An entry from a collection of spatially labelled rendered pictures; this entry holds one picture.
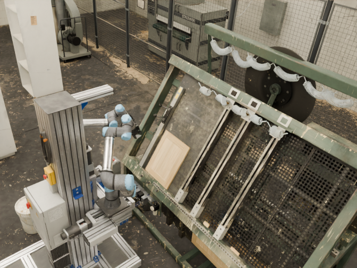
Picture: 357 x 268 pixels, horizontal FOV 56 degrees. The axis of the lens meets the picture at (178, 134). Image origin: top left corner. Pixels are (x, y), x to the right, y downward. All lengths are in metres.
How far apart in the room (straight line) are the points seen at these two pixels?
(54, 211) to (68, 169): 0.35
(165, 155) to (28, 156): 2.59
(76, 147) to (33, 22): 4.05
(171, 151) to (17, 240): 2.06
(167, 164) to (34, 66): 3.92
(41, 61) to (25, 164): 2.16
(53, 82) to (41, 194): 4.20
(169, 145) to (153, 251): 1.27
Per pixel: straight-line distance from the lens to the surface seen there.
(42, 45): 6.63
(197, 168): 3.15
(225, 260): 3.04
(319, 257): 2.73
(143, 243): 4.11
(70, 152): 2.71
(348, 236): 3.34
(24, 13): 6.38
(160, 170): 3.49
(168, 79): 3.61
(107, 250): 3.82
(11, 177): 5.17
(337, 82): 3.00
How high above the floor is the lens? 3.29
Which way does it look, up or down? 35 degrees down
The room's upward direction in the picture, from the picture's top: 5 degrees clockwise
